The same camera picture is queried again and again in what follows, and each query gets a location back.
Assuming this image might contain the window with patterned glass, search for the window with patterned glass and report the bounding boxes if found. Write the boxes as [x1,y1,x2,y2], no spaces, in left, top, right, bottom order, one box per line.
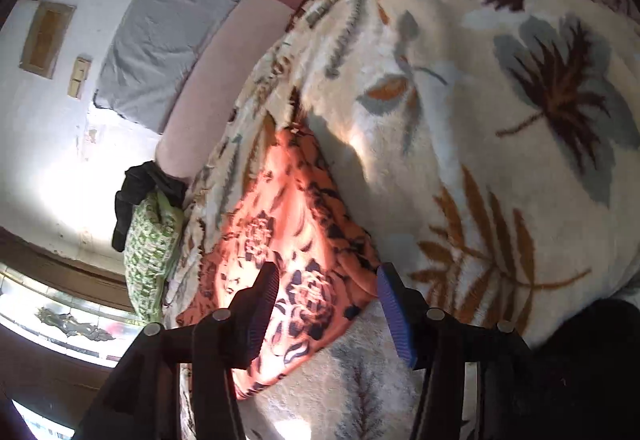
[0,265,146,371]

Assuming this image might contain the orange floral garment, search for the orange floral garment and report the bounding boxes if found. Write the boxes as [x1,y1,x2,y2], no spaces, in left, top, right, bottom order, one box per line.
[176,127,383,401]

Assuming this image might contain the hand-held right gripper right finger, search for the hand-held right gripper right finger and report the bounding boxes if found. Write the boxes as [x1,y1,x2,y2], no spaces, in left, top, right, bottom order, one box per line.
[376,263,566,440]

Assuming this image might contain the dark cloth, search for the dark cloth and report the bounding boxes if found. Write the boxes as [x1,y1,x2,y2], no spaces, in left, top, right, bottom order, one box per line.
[530,299,640,440]

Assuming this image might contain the pink bolster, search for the pink bolster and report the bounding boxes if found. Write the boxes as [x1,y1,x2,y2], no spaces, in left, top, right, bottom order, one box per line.
[155,0,321,183]

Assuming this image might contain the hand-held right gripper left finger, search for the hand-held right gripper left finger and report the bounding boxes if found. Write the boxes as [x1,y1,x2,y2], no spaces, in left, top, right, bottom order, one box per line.
[72,261,281,440]

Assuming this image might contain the black cloth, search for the black cloth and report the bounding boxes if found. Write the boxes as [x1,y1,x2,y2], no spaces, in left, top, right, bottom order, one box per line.
[112,161,190,253]

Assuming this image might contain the recessed wall panel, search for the recessed wall panel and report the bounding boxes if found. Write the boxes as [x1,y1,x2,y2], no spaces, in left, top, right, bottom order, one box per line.
[19,0,77,79]

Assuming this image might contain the grey pillow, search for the grey pillow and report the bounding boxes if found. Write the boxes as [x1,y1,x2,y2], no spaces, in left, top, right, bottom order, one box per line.
[92,0,261,135]

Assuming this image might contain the cream leaf-print blanket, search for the cream leaf-print blanket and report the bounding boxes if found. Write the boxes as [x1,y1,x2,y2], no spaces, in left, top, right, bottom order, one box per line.
[162,0,640,440]

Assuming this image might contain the beige wall switch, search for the beige wall switch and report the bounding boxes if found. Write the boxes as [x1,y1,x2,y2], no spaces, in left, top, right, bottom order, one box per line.
[67,57,93,99]

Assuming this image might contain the green patterned pillow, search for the green patterned pillow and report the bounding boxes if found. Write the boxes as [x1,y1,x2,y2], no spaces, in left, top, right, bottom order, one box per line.
[122,190,188,323]

